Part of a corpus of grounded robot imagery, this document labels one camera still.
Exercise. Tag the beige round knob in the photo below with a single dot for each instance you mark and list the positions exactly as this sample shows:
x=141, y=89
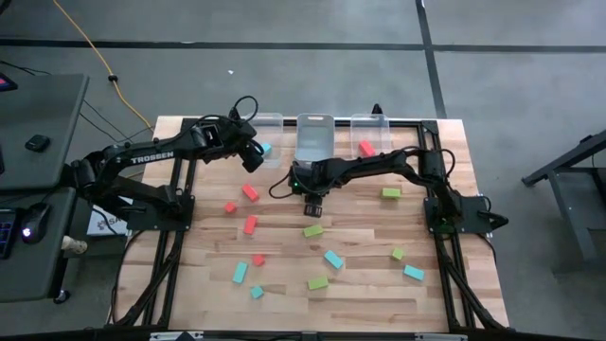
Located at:
x=75, y=245

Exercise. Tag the small light blue cube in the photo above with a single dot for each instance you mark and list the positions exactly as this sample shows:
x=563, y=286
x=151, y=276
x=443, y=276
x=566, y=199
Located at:
x=257, y=292

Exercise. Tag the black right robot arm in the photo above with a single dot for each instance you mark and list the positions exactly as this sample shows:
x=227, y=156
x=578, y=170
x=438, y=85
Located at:
x=379, y=166

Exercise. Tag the opaque light grey bin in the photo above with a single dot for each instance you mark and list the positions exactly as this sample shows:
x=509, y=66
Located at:
x=315, y=137

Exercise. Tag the dark grey side desk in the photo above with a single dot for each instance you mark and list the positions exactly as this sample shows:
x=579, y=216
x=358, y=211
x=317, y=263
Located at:
x=42, y=109

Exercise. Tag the red wooden block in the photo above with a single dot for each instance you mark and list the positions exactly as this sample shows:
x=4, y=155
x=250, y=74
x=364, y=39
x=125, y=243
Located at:
x=250, y=192
x=367, y=148
x=250, y=225

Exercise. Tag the black device with red light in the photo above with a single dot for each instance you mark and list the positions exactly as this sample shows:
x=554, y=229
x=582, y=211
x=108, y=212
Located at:
x=5, y=83

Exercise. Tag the small black box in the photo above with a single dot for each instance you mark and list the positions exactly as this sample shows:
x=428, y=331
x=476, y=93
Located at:
x=38, y=143

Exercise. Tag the black aluminium rail frame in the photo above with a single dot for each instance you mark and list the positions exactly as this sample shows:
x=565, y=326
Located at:
x=191, y=180

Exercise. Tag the white printed sheet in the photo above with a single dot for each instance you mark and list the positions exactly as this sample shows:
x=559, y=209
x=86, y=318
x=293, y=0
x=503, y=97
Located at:
x=101, y=225

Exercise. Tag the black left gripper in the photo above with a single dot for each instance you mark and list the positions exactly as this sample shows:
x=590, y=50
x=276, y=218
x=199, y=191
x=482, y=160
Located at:
x=237, y=137

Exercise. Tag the small red wooden cube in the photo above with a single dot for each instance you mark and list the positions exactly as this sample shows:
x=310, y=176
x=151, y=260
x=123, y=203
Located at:
x=258, y=260
x=230, y=207

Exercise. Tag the light blue wooden block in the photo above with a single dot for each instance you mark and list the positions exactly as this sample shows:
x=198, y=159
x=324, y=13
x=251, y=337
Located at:
x=266, y=149
x=240, y=272
x=333, y=259
x=414, y=272

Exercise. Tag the small green wooden cube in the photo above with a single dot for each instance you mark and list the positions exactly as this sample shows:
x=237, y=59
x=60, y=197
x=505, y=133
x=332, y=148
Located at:
x=398, y=254

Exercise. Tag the dark metal stand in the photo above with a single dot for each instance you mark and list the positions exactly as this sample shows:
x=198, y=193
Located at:
x=574, y=222

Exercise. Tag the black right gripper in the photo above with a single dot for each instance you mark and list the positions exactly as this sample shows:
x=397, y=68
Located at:
x=310, y=177

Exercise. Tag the black desk caster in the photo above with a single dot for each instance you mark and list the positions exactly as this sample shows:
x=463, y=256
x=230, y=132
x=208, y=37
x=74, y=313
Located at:
x=61, y=297

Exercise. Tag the black clamp knob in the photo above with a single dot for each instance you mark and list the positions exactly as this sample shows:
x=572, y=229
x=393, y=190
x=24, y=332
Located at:
x=376, y=109

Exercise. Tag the clear plastic bin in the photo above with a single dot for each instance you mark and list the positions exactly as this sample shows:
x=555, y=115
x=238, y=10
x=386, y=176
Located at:
x=379, y=130
x=274, y=128

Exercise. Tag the green wooden block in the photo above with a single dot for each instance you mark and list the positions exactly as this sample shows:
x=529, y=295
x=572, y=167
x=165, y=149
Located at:
x=317, y=282
x=313, y=230
x=391, y=192

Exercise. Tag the silver metal bracket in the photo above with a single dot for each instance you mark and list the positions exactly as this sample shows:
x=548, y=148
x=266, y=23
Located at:
x=176, y=335
x=440, y=337

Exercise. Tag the backlit keyboard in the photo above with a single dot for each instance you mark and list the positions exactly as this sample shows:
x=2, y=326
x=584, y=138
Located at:
x=5, y=234

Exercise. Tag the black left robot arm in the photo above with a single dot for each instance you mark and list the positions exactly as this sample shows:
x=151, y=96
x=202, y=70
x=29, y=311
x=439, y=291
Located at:
x=147, y=156

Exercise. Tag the black computer mouse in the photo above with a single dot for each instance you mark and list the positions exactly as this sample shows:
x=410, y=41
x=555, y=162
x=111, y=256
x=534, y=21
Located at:
x=35, y=222

